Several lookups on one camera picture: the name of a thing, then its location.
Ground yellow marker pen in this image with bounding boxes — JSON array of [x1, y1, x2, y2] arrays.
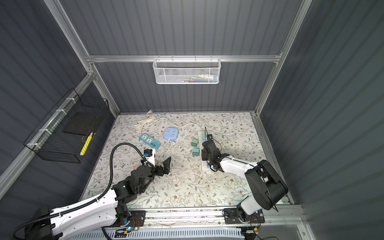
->
[[80, 133, 94, 156]]

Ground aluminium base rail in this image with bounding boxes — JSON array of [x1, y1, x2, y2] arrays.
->
[[136, 205, 308, 229]]

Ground white wire basket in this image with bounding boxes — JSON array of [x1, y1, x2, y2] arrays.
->
[[153, 58, 222, 85]]

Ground long white power strip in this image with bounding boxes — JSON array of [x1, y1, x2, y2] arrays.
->
[[198, 131, 212, 174]]

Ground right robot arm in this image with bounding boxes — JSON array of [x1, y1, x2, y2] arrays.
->
[[202, 140, 289, 220]]

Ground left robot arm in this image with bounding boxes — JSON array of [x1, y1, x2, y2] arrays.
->
[[25, 158, 171, 240]]

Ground blue socket white cable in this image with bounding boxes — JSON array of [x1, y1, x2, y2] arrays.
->
[[163, 139, 176, 161]]

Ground teal plug adapter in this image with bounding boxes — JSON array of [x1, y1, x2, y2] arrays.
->
[[192, 148, 200, 156]]

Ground white vented cover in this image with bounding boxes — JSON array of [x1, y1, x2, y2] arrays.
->
[[67, 227, 245, 240]]

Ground teal small power strip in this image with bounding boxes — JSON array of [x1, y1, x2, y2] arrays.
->
[[139, 134, 161, 150]]

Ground black wire basket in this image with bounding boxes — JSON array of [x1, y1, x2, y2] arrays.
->
[[24, 91, 110, 164]]

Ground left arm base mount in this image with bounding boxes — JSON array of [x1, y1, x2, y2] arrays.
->
[[107, 211, 147, 228]]

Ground black corrugated cable hose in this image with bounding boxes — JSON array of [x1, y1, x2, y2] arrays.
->
[[10, 142, 149, 240]]

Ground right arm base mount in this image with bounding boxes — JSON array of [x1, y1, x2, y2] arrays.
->
[[222, 208, 265, 225]]

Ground pens in white basket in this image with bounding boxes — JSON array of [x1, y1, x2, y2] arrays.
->
[[177, 75, 219, 84]]

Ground blue square power socket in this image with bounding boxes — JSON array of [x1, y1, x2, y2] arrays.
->
[[163, 128, 179, 142]]

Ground white power strip cable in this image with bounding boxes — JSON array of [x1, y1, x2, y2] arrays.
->
[[133, 109, 205, 134]]

